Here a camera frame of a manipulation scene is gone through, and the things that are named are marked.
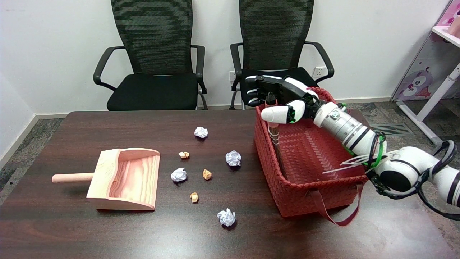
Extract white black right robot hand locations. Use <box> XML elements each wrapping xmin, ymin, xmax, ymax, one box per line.
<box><xmin>245</xmin><ymin>75</ymin><xmax>324</xmax><ymax>124</ymax></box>

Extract brown broom with handle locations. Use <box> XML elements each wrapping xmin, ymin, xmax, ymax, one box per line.
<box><xmin>265</xmin><ymin>92</ymin><xmax>288</xmax><ymax>179</ymax></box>

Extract black mesh office chair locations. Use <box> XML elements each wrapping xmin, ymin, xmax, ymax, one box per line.
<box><xmin>229</xmin><ymin>0</ymin><xmax>335</xmax><ymax>110</ymax></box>
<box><xmin>93</xmin><ymin>0</ymin><xmax>208</xmax><ymax>111</ymax></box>

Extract floor vent grille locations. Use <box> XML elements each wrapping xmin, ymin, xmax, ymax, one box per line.
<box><xmin>370</xmin><ymin>123</ymin><xmax>412</xmax><ymax>136</ymax></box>

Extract white shelf board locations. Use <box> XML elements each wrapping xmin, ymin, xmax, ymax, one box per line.
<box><xmin>431</xmin><ymin>26</ymin><xmax>460</xmax><ymax>48</ymax></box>

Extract pink cup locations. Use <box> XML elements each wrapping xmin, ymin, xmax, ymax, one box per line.
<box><xmin>447</xmin><ymin>16</ymin><xmax>460</xmax><ymax>36</ymax></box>

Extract red woven basket with straps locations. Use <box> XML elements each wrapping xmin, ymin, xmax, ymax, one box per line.
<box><xmin>253</xmin><ymin>86</ymin><xmax>371</xmax><ymax>228</ymax></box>

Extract white metal desk frame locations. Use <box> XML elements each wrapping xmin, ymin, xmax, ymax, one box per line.
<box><xmin>397</xmin><ymin>64</ymin><xmax>460</xmax><ymax>146</ymax></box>

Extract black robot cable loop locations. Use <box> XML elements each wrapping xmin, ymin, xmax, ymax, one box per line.
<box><xmin>367</xmin><ymin>132</ymin><xmax>460</xmax><ymax>221</ymax></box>

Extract wooden dustpan with round handle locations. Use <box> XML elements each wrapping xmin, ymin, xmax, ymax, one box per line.
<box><xmin>51</xmin><ymin>148</ymin><xmax>161</xmax><ymax>211</ymax></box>

